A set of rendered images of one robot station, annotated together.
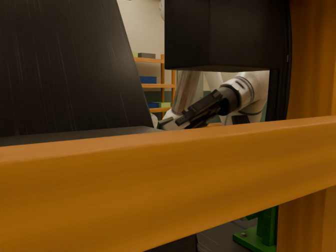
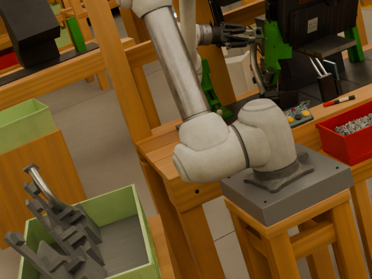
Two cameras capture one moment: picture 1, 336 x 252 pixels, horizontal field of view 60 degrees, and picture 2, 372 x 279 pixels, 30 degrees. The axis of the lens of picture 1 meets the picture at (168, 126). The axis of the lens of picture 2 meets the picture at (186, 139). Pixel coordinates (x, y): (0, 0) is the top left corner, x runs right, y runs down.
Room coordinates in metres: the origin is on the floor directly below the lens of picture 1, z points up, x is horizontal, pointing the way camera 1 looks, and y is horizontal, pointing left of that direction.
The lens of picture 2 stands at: (3.56, 0.67, 1.92)
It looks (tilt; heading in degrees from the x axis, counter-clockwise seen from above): 20 degrees down; 201
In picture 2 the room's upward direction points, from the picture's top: 18 degrees counter-clockwise
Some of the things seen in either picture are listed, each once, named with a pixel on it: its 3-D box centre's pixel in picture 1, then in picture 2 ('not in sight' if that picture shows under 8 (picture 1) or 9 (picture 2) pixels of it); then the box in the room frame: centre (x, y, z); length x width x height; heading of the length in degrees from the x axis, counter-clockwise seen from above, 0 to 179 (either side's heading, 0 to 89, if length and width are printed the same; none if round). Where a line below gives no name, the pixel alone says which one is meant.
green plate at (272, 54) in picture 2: not in sight; (277, 42); (0.73, 0.08, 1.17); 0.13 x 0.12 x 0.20; 123
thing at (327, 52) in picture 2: not in sight; (316, 44); (0.67, 0.23, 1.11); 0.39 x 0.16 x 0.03; 33
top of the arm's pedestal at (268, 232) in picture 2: not in sight; (284, 198); (1.48, 0.13, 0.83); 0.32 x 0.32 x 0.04; 38
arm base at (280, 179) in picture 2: not in sight; (280, 166); (1.47, 0.14, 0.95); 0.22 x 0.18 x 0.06; 136
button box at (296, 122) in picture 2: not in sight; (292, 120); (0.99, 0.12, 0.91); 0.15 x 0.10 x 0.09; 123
